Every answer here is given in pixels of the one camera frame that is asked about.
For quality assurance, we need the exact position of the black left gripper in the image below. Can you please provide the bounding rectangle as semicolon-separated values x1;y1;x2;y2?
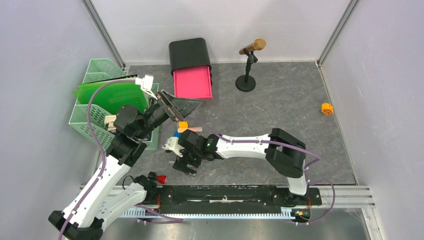
135;89;204;140

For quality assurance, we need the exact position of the yellow eraser block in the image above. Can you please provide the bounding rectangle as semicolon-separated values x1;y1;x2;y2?
178;121;189;129

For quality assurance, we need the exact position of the orange highlighter marker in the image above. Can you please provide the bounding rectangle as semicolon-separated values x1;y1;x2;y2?
177;127;203;134

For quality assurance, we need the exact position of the red black stamp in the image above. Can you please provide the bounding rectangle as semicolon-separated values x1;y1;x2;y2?
147;171;167;184

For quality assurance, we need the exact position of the blue eraser block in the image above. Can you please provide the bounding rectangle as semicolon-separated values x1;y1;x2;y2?
173;131;181;138

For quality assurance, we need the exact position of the black pink drawer organizer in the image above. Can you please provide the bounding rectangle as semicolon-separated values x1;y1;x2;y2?
168;37;213;102

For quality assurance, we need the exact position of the green clip file folder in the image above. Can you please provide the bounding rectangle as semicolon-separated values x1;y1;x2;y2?
72;81;149;114

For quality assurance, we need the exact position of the green mesh file rack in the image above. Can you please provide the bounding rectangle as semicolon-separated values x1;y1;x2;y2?
68;58;152;150

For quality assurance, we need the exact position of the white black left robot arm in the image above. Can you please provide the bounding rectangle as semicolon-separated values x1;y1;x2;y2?
48;90;203;240

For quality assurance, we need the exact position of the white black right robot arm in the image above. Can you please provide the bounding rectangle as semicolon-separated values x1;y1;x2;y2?
163;128;309;204

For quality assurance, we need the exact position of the black microphone stand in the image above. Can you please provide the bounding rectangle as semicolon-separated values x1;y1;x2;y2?
235;48;258;92

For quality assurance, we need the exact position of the gold microphone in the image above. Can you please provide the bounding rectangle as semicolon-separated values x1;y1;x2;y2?
239;38;267;55

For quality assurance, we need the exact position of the orange tape measure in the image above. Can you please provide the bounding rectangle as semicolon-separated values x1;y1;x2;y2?
321;102;334;116

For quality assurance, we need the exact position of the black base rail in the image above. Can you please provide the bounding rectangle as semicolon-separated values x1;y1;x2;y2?
143;185;322;214

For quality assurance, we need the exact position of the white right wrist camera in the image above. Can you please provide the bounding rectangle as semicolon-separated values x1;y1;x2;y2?
162;136;184;158

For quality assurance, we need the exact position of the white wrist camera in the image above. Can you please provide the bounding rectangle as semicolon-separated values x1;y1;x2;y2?
134;74;158;100
162;136;184;158

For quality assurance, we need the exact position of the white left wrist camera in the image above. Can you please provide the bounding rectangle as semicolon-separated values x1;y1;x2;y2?
134;74;158;100

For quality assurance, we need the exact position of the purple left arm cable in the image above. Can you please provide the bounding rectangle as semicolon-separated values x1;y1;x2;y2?
57;79;185;240

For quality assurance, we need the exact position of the white cable duct strip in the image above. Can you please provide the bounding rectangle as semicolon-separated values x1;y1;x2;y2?
120;207;295;220

